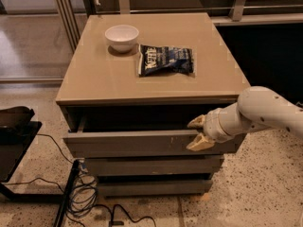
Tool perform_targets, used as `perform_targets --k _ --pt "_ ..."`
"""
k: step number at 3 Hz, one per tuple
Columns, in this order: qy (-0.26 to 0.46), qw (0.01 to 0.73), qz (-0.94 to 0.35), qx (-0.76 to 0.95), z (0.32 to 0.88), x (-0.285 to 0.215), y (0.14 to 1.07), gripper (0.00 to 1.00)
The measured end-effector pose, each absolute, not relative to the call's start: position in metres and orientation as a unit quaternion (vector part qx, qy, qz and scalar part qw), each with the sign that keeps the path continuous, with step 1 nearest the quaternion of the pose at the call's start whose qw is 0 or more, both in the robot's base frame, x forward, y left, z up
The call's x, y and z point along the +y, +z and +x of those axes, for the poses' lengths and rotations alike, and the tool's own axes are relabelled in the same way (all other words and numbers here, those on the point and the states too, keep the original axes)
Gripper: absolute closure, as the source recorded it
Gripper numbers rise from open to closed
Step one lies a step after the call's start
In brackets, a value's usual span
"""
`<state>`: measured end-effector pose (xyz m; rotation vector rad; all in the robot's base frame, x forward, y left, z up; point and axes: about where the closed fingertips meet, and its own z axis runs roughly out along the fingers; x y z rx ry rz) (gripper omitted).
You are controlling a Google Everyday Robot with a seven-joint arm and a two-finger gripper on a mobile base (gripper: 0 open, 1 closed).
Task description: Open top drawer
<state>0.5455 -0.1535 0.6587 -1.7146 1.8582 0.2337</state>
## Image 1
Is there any black coiled cable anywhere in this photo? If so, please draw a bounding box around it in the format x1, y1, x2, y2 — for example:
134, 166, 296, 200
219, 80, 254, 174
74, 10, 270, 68
4, 132, 157, 227

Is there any taupe drawer cabinet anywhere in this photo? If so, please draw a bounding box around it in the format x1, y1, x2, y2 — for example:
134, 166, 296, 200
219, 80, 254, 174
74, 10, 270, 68
56, 13, 249, 184

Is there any metal railing frame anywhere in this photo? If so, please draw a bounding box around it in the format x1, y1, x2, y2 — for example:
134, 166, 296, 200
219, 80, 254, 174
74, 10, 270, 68
55, 0, 303, 48

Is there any dark blue chip bag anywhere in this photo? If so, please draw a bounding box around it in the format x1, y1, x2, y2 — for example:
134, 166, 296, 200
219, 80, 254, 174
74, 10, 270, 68
138, 44, 194, 77

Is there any black stand with tray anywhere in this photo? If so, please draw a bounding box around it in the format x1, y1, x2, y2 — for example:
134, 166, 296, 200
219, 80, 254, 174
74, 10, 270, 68
0, 106, 80, 227

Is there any grey drawer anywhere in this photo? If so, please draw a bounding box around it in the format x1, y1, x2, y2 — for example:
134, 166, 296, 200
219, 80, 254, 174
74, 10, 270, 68
98, 180, 213, 197
63, 130, 245, 158
85, 155, 223, 176

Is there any white ceramic bowl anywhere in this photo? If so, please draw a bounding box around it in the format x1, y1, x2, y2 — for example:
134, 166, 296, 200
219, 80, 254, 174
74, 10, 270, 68
105, 25, 139, 53

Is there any grey middle drawer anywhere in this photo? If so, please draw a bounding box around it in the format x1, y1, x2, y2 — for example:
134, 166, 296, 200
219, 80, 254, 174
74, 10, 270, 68
85, 155, 223, 176

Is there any grey top drawer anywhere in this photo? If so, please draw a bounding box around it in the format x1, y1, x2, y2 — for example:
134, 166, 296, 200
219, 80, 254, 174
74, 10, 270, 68
63, 130, 245, 158

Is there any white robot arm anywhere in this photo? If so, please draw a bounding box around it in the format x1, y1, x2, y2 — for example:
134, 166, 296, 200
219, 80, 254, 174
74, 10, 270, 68
187, 86, 303, 151

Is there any grey bottom drawer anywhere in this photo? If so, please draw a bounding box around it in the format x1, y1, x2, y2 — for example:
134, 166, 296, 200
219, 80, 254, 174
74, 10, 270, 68
98, 180, 213, 197

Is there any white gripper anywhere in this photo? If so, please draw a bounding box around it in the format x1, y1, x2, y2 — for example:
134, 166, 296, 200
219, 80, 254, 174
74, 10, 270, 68
187, 108, 233, 151

